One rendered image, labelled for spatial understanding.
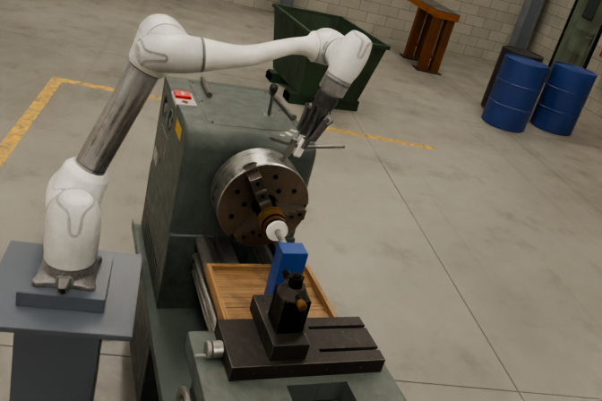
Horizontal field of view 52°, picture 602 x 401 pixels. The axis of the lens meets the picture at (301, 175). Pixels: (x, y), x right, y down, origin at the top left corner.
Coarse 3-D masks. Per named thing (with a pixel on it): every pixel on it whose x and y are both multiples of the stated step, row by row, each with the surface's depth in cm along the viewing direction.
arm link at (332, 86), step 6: (324, 78) 194; (330, 78) 192; (336, 78) 192; (324, 84) 193; (330, 84) 192; (336, 84) 192; (342, 84) 192; (348, 84) 194; (324, 90) 195; (330, 90) 193; (336, 90) 193; (342, 90) 194; (336, 96) 194; (342, 96) 195
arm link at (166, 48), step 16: (160, 32) 173; (176, 32) 174; (144, 48) 168; (160, 48) 169; (176, 48) 170; (192, 48) 171; (144, 64) 171; (160, 64) 170; (176, 64) 171; (192, 64) 173
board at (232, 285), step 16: (208, 272) 193; (224, 272) 197; (240, 272) 200; (256, 272) 202; (304, 272) 209; (224, 288) 190; (240, 288) 192; (256, 288) 194; (320, 288) 199; (224, 304) 179; (240, 304) 184; (320, 304) 194
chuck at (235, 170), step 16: (240, 160) 200; (256, 160) 198; (272, 160) 199; (224, 176) 199; (240, 176) 195; (272, 176) 198; (288, 176) 200; (224, 192) 196; (240, 192) 197; (272, 192) 201; (288, 192) 203; (304, 192) 205; (224, 208) 198; (240, 208) 200; (256, 208) 210; (224, 224) 201; (240, 224) 203; (288, 224) 209; (256, 240) 208
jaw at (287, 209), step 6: (276, 204) 202; (282, 204) 203; (288, 204) 205; (294, 204) 206; (300, 204) 207; (288, 210) 200; (294, 210) 202; (300, 210) 203; (288, 216) 198; (294, 216) 201; (300, 216) 205
